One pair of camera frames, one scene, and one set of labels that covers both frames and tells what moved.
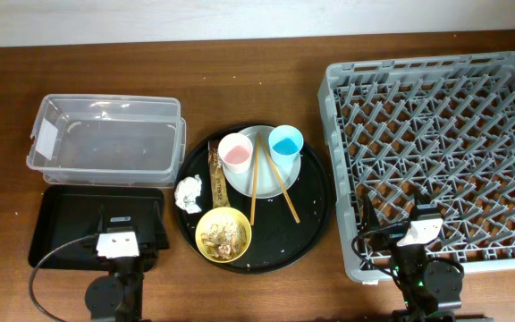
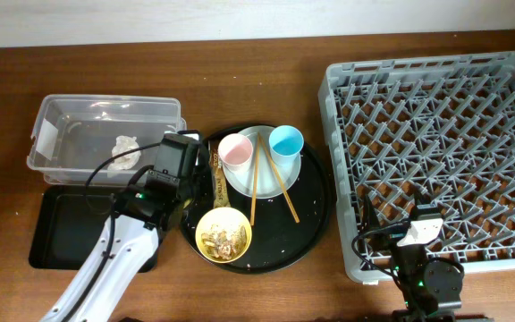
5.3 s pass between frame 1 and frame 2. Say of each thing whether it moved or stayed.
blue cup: stayed
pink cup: stayed
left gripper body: moved
